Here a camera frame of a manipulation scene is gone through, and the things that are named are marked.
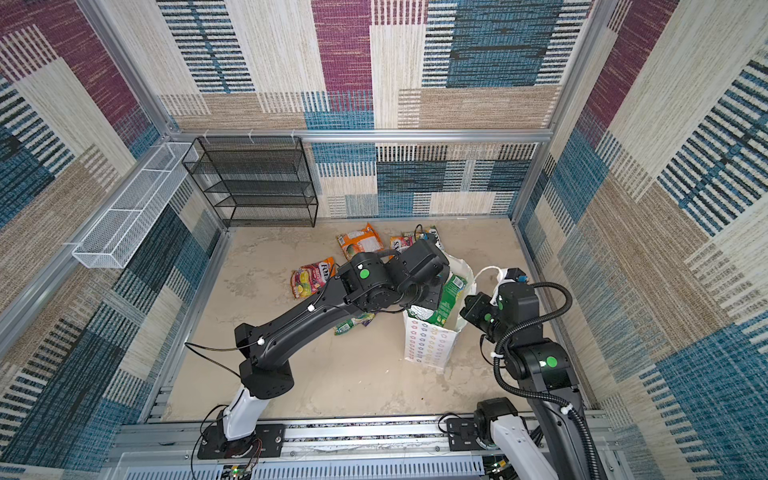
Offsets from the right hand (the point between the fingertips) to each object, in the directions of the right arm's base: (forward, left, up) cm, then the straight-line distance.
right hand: (464, 303), depth 70 cm
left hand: (+1, +6, +6) cm, 8 cm away
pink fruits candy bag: (+22, +43, -20) cm, 52 cm away
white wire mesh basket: (+14, +81, +10) cm, 83 cm away
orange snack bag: (+39, +27, -22) cm, 52 cm away
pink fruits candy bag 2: (+35, +12, -20) cm, 43 cm away
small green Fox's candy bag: (+42, +1, -20) cm, 47 cm away
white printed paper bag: (-7, +8, -6) cm, 12 cm away
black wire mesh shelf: (+56, +64, -6) cm, 86 cm away
